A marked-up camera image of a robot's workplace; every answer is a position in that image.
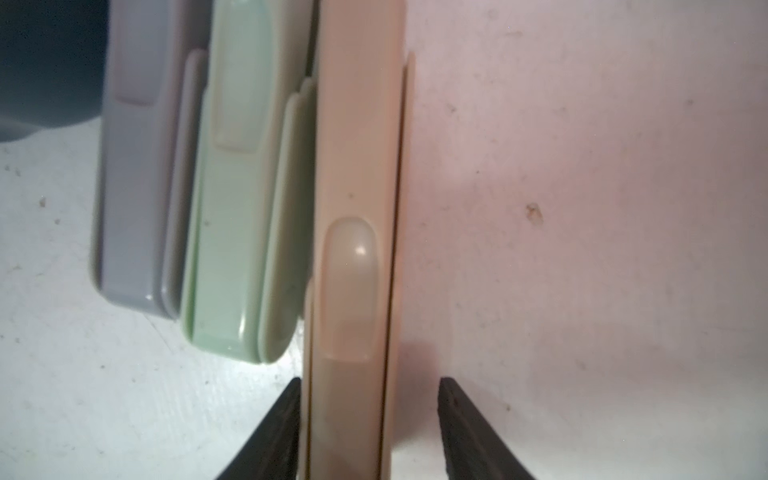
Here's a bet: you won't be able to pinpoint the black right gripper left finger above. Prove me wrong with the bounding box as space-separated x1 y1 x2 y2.
218 377 301 480

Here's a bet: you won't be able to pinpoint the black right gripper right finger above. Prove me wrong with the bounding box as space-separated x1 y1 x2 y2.
437 377 535 480

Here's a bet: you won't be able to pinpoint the mint green pliers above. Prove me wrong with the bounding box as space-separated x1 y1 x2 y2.
181 1 318 364

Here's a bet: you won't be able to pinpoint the beige pliers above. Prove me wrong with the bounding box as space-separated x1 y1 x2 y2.
299 1 414 479

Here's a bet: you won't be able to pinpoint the grey-blue pliers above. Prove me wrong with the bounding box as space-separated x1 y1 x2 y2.
91 1 213 319

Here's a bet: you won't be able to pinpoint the teal plastic storage box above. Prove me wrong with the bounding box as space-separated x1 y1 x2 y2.
1 0 109 142

